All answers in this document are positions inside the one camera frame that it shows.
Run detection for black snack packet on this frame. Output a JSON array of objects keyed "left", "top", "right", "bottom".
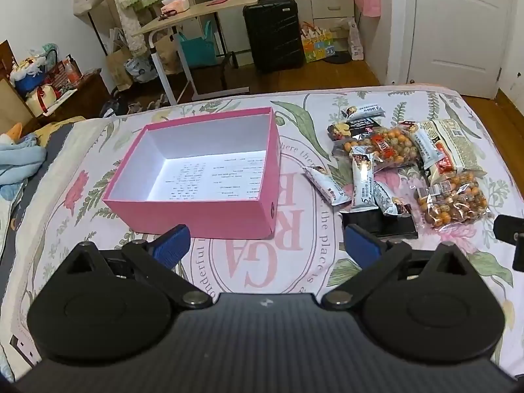
[{"left": 342, "top": 209, "right": 418, "bottom": 239}]

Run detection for clear bag coated peanuts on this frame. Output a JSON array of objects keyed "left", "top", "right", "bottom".
[{"left": 416, "top": 171, "right": 490, "bottom": 229}]

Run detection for beige noodle packet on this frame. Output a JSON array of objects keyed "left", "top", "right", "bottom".
[{"left": 422, "top": 119, "right": 486, "bottom": 185}]

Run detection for black soda cracker packet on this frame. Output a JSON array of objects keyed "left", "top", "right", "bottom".
[{"left": 327, "top": 118, "right": 379, "bottom": 141}]

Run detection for pink cardboard box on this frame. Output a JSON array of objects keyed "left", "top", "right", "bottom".
[{"left": 103, "top": 107, "right": 281, "bottom": 239}]

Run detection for floral bed sheet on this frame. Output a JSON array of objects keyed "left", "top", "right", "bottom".
[{"left": 1, "top": 85, "right": 523, "bottom": 380}]

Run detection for blue blanket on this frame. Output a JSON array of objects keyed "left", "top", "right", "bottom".
[{"left": 0, "top": 133, "right": 47, "bottom": 201}]

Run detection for wooden nightstand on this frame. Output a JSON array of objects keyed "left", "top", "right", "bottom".
[{"left": 24, "top": 69, "right": 111, "bottom": 131}]

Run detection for brown paper bag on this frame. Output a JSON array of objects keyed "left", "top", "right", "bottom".
[{"left": 106, "top": 47, "right": 133, "bottom": 91}]

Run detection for teal paper bag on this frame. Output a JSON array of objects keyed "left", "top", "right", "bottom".
[{"left": 178, "top": 20, "right": 217, "bottom": 67}]

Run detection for white door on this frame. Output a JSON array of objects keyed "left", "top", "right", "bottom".
[{"left": 408, "top": 0, "right": 515, "bottom": 99}]

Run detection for colourful gift box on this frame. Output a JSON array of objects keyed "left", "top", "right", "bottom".
[{"left": 301, "top": 22, "right": 336, "bottom": 63}]

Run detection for pink tissue box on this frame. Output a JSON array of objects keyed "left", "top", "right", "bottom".
[{"left": 161, "top": 0, "right": 190, "bottom": 16}]

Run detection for black suitcase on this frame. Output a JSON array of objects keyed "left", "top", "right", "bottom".
[{"left": 242, "top": 0, "right": 305, "bottom": 75}]

